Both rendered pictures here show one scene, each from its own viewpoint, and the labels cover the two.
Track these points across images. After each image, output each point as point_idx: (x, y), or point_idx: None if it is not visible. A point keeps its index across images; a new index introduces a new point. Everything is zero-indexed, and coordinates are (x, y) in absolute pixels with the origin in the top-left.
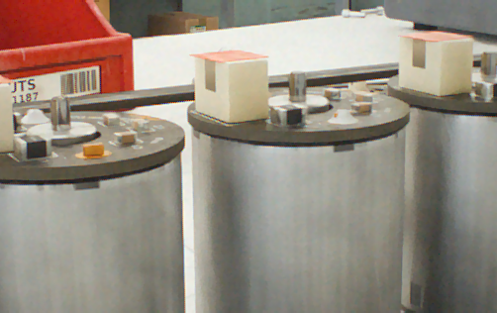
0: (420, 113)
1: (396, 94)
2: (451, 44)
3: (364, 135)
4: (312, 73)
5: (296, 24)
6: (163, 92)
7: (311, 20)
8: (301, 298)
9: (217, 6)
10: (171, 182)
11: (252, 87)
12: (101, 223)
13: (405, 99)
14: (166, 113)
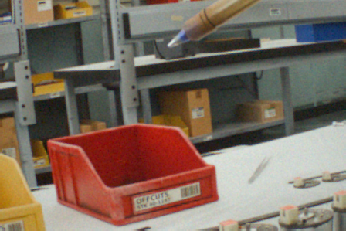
0: (284, 229)
1: (279, 223)
2: (291, 210)
3: None
4: (259, 217)
5: (308, 134)
6: (212, 229)
7: (317, 130)
8: None
9: (281, 93)
10: None
11: (233, 230)
12: None
13: (280, 225)
14: (233, 201)
